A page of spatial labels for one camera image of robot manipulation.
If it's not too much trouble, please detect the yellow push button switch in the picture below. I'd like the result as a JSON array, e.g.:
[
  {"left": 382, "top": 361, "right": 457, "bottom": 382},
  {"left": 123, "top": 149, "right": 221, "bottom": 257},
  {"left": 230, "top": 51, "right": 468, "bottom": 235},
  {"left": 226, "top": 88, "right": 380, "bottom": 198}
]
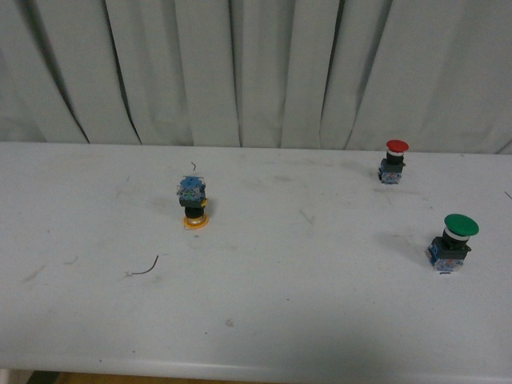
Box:
[{"left": 177, "top": 175, "right": 209, "bottom": 230}]

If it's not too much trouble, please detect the red mushroom push button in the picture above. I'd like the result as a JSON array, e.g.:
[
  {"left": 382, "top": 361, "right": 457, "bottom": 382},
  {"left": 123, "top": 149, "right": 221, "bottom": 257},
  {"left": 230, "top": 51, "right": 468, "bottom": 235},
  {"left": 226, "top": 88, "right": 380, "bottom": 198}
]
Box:
[{"left": 378, "top": 139, "right": 409, "bottom": 185}]

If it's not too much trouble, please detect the green mushroom push button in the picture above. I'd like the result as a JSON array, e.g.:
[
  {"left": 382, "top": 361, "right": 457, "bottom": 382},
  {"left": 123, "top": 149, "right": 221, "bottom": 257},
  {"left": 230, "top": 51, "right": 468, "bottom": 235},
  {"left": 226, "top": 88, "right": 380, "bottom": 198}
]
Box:
[{"left": 427, "top": 214, "right": 479, "bottom": 274}]

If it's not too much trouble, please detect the white pleated curtain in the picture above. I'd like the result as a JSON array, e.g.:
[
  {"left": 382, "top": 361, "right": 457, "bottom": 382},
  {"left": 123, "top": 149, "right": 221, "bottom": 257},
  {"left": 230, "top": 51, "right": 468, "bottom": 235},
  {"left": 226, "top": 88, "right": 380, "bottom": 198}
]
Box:
[{"left": 1, "top": 1, "right": 511, "bottom": 154}]

